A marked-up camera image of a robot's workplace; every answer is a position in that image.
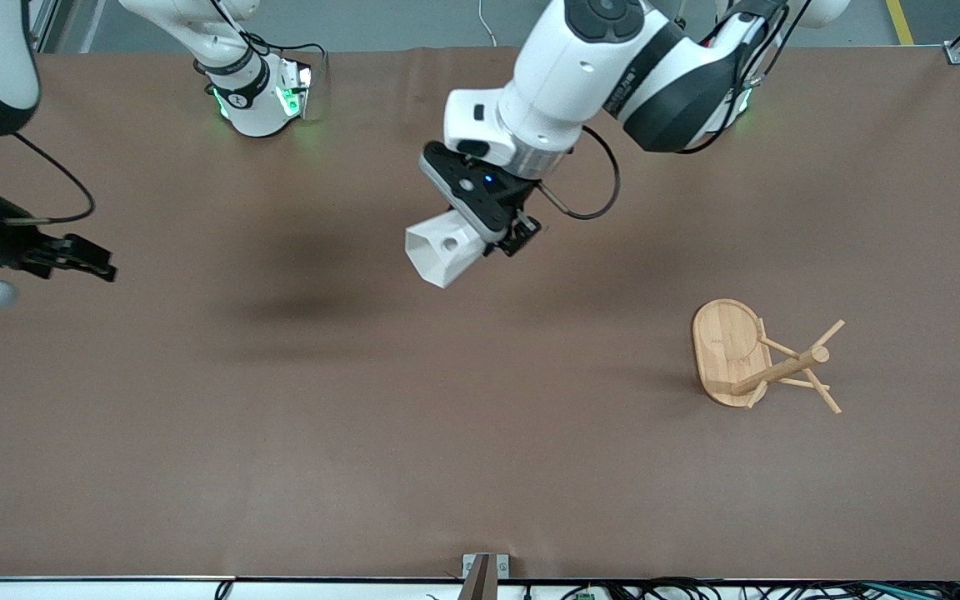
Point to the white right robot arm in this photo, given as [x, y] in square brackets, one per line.
[251, 104]

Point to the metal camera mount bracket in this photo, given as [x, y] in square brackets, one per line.
[480, 575]

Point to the brown table cover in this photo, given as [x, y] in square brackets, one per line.
[447, 417]

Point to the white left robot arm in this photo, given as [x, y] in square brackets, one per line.
[580, 75]

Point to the wooden cup rack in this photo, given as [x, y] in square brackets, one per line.
[726, 350]

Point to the white faceted cup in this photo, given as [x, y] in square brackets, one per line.
[438, 254]

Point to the aluminium frame profile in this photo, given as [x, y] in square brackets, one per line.
[45, 25]

